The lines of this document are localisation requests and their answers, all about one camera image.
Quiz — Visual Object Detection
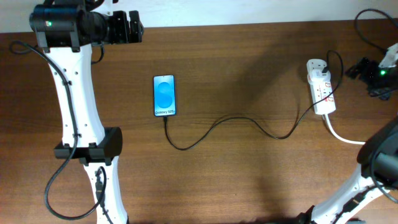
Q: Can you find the black USB charging cable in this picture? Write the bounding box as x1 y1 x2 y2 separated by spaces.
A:
163 50 345 151

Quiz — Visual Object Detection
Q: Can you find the blue Galaxy smartphone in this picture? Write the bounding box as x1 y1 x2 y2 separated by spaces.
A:
153 75 177 117

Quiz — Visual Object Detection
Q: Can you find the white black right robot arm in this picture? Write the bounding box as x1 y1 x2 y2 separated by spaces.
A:
296 56 397 223

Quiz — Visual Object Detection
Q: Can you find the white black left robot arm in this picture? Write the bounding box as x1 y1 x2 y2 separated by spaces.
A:
29 1 144 223

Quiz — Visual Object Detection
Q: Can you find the white USB charger plug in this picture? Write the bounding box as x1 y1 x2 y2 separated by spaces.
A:
307 67 331 85

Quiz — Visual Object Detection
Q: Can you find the white power strip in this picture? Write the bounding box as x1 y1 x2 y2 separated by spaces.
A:
307 59 336 115

